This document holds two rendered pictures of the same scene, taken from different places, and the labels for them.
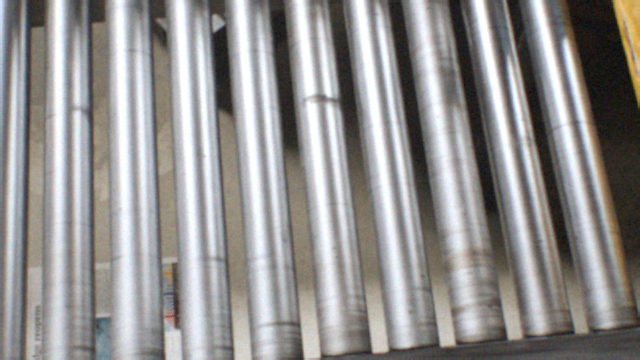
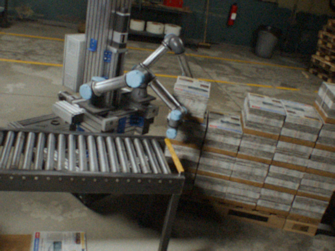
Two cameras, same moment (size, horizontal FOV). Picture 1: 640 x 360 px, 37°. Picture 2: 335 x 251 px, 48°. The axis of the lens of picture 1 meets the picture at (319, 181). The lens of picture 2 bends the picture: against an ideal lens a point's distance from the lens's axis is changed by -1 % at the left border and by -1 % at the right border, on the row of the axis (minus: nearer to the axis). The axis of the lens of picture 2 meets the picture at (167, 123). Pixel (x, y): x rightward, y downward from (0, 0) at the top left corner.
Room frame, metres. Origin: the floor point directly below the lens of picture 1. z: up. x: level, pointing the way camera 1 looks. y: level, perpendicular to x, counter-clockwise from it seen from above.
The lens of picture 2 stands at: (-1.76, 0.10, 2.04)
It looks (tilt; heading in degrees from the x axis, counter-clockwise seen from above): 24 degrees down; 351
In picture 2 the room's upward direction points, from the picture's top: 11 degrees clockwise
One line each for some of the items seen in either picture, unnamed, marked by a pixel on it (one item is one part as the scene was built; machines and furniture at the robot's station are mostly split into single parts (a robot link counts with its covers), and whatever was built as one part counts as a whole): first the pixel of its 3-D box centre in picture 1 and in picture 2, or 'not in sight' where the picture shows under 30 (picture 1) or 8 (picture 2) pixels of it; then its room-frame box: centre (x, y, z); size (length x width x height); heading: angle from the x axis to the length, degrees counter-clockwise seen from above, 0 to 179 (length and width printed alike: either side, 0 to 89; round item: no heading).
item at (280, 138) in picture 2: not in sight; (292, 132); (1.00, -1.40, 0.86); 0.38 x 0.29 x 0.04; 169
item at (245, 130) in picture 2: not in sight; (258, 124); (1.05, -1.12, 0.86); 0.38 x 0.29 x 0.04; 169
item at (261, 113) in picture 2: not in sight; (261, 115); (1.06, -1.12, 0.95); 0.38 x 0.29 x 0.23; 169
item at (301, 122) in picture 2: not in sight; (295, 122); (1.00, -1.40, 0.95); 0.38 x 0.29 x 0.23; 169
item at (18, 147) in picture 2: not in sight; (17, 151); (0.31, 0.64, 0.77); 0.47 x 0.05 x 0.05; 9
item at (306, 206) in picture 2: not in sight; (317, 160); (0.94, -1.69, 0.65); 0.39 x 0.30 x 1.29; 169
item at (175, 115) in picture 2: not in sight; (175, 117); (0.70, -0.35, 0.97); 0.11 x 0.08 x 0.11; 155
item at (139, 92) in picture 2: not in sight; (140, 90); (1.45, -0.12, 0.87); 0.15 x 0.15 x 0.10
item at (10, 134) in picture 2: not in sight; (6, 151); (0.30, 0.70, 0.77); 0.47 x 0.05 x 0.05; 9
